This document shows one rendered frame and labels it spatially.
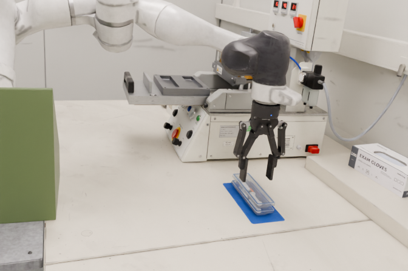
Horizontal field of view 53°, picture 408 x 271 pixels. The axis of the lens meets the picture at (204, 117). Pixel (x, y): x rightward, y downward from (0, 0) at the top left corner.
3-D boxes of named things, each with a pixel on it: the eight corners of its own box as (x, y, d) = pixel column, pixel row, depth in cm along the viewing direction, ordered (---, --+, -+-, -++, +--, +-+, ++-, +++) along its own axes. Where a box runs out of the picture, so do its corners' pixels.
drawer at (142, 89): (198, 90, 162) (199, 71, 160) (214, 107, 142) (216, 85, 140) (122, 89, 154) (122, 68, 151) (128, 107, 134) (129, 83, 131)
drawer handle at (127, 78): (129, 81, 150) (129, 71, 149) (133, 93, 136) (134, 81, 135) (123, 81, 149) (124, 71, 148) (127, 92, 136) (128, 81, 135)
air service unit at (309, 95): (302, 99, 146) (308, 59, 142) (323, 112, 133) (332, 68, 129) (288, 99, 145) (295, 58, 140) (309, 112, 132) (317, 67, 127)
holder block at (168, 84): (195, 81, 160) (195, 75, 159) (209, 95, 141) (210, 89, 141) (153, 81, 155) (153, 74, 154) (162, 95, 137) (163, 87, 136)
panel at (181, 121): (164, 129, 168) (186, 89, 165) (180, 159, 141) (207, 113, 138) (160, 127, 167) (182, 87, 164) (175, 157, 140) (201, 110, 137)
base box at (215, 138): (280, 127, 185) (285, 90, 180) (324, 162, 151) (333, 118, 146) (163, 128, 170) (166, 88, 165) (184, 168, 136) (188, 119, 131)
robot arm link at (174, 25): (160, 3, 113) (257, 47, 102) (195, 4, 129) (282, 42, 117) (150, 41, 118) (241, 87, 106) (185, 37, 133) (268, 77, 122)
